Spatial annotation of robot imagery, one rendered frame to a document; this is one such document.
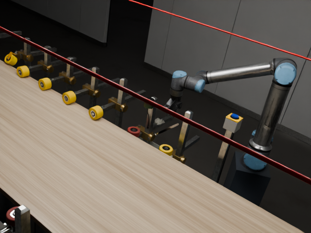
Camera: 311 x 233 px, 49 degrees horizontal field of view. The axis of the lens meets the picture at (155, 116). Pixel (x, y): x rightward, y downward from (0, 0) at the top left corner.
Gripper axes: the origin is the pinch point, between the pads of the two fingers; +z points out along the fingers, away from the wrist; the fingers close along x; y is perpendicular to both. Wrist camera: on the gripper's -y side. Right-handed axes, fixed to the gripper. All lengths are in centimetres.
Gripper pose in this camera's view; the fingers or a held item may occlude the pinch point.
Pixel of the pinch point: (169, 119)
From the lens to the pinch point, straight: 245.2
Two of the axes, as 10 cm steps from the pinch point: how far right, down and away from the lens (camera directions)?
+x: -7.8, -4.1, 4.7
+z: -1.3, 8.5, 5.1
